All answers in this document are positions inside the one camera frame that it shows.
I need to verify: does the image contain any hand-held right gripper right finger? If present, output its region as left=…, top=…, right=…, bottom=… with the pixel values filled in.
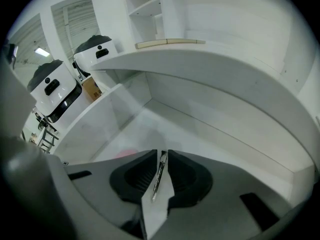
left=154, top=149, right=305, bottom=240

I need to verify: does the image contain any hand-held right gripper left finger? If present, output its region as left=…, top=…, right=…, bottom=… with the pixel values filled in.
left=65, top=149, right=159, bottom=240

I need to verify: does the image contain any silver pen with black cap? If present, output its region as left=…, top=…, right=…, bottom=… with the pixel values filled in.
left=151, top=150, right=168, bottom=202

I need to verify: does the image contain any large white drawer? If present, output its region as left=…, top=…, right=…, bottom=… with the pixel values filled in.
left=53, top=71, right=315, bottom=210

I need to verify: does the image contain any white ruler stick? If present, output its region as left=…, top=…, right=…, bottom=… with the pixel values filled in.
left=134, top=38, right=206, bottom=50

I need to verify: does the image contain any white desk with hutch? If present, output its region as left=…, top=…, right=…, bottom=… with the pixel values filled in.
left=89, top=0, right=320, bottom=175

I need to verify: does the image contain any brown cardboard box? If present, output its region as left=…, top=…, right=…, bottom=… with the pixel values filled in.
left=81, top=75, right=111, bottom=103

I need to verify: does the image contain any white black robot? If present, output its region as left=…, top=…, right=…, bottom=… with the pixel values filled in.
left=26, top=59, right=83, bottom=124
left=72, top=34, right=120, bottom=79

